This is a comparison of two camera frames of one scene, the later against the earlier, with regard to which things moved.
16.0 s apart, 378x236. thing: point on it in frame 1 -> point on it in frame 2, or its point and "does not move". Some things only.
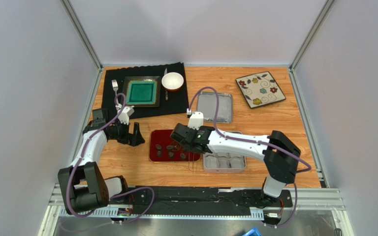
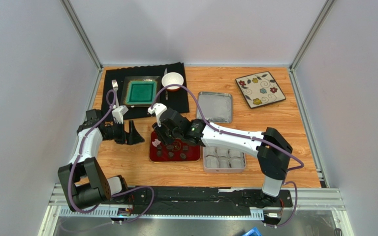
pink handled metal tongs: [189, 161] -> [156, 142]
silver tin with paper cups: [222, 162] does not move
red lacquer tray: [163, 148] does not move
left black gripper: [134, 139] does not move
